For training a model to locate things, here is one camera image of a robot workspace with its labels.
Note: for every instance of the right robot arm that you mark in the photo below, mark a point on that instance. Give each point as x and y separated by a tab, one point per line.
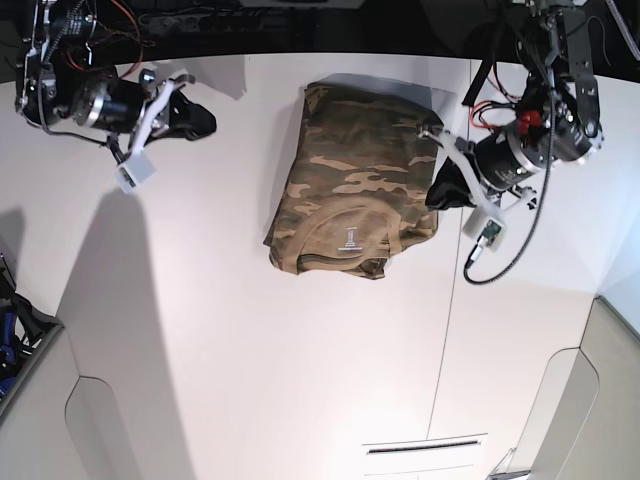
80	73

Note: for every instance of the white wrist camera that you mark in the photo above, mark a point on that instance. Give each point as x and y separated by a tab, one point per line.
134	168
487	224

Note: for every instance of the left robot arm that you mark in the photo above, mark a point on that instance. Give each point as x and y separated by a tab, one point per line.
557	117

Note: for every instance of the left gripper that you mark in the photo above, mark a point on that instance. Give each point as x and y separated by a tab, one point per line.
503	159

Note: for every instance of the black power strip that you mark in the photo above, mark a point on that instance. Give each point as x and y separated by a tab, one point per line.
198	22

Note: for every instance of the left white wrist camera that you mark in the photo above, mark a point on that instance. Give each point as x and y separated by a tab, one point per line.
487	224

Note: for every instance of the camouflage T-shirt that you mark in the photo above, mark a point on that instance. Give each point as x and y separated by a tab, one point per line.
355	194

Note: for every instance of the blue and black equipment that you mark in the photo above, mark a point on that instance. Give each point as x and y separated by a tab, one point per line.
23	329

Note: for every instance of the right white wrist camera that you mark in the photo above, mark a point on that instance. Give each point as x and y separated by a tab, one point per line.
134	168

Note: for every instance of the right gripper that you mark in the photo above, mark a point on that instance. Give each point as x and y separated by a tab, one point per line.
117	106

